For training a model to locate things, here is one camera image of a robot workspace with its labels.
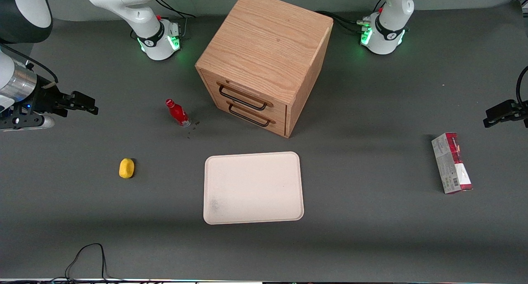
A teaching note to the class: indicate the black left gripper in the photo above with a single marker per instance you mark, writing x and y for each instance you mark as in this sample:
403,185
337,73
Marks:
508,110

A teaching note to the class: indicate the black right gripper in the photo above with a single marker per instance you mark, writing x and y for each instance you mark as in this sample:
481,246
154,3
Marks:
45,98

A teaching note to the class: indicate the red coke bottle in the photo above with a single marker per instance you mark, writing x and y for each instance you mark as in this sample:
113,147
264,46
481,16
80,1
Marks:
178,113

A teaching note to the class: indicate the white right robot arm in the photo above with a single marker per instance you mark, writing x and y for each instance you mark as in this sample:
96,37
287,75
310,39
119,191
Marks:
136,12

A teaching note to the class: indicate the cream plastic tray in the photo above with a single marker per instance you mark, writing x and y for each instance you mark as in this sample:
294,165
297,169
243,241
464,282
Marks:
253,188

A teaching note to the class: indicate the red grey carton box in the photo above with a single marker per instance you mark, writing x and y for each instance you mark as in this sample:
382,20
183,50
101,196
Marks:
451,162

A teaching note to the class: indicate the yellow sponge lump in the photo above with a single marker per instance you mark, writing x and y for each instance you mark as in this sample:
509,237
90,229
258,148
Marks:
126,168

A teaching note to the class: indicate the wooden drawer front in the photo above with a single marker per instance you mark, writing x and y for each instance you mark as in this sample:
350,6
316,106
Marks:
274,127
247,92

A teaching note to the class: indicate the wooden drawer cabinet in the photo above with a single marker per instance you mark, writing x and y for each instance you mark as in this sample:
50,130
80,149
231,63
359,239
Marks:
264,41

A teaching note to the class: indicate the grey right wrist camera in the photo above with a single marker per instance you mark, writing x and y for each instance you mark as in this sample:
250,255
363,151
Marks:
29,122

